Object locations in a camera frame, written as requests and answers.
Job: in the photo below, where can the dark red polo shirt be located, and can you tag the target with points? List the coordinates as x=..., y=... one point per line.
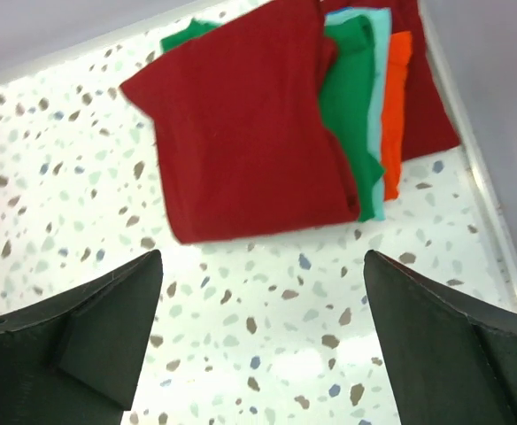
x=242, y=149

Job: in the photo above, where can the folded green t shirt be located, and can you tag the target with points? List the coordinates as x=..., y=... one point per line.
x=264, y=125

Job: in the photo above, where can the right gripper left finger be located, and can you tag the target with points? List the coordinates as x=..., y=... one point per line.
x=76, y=358

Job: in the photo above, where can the folded orange shirt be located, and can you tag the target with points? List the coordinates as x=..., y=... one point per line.
x=393, y=112

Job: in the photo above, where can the folded light blue shirt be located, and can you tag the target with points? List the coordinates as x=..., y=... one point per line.
x=380, y=88

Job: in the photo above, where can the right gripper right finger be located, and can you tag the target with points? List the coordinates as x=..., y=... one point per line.
x=451, y=358

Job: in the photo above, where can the folded dark red shirt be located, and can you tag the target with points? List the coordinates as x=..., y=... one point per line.
x=428, y=129

